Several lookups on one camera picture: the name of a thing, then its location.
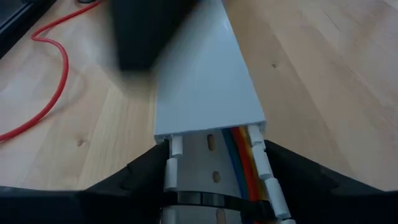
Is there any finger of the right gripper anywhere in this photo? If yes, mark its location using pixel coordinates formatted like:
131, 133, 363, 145
109, 0, 200, 72

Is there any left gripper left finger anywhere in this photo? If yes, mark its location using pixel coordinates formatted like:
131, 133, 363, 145
0, 141, 171, 224

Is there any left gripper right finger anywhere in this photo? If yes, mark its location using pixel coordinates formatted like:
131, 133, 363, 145
264, 139, 398, 224

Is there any multicolour wire bundle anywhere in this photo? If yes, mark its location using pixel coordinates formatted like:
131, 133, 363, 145
231, 126, 261, 224
238, 126, 269, 202

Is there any white duct cover strip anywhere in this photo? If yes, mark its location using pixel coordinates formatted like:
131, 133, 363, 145
153, 0, 268, 144

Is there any bundle of coloured cables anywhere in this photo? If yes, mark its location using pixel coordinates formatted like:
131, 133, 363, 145
220, 127, 250, 200

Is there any black zip tie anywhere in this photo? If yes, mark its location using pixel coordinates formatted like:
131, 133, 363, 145
160, 190, 275, 219

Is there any white slotted cable duct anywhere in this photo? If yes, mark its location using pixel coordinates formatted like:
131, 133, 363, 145
154, 123, 299, 224

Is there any thin red wire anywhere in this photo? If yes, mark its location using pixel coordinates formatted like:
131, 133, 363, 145
0, 0, 103, 143

